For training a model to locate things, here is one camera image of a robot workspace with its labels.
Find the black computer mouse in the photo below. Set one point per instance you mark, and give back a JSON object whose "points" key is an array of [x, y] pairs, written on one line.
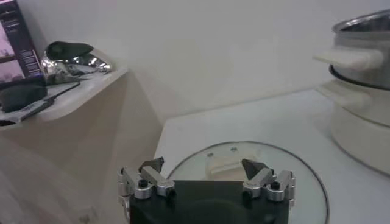
{"points": [[21, 97]]}

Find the shiny chrome helmet-shaped object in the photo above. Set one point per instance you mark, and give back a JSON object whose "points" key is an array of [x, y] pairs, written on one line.
{"points": [[76, 61]]}

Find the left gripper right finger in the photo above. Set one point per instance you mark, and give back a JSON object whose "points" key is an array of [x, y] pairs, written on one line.
{"points": [[259, 179]]}

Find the white side table beige cover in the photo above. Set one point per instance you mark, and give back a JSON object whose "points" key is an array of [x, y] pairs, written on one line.
{"points": [[91, 137]]}

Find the open black laptop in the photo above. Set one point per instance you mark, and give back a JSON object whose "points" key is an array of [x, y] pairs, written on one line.
{"points": [[15, 45]]}

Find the round glass pot lid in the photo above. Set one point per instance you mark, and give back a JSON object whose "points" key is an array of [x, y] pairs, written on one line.
{"points": [[289, 170]]}

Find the grey usb dongle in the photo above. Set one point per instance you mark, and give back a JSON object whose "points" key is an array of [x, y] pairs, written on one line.
{"points": [[33, 108]]}

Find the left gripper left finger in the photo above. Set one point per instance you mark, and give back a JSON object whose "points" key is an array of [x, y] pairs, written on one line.
{"points": [[152, 178]]}

